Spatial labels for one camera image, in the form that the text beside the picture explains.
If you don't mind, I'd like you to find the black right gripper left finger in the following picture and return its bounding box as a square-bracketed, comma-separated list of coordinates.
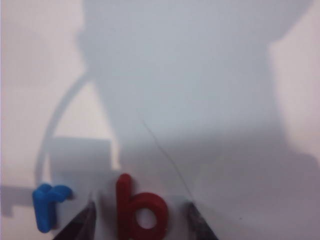
[51, 199, 97, 240]

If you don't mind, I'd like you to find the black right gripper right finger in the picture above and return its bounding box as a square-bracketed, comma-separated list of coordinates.
[186, 201, 221, 240]

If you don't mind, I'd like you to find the red letter b magnet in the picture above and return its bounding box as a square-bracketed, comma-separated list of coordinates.
[115, 173, 170, 240]

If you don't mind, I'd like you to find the light blue letter r magnet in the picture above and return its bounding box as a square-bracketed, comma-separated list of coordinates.
[31, 183, 74, 233]

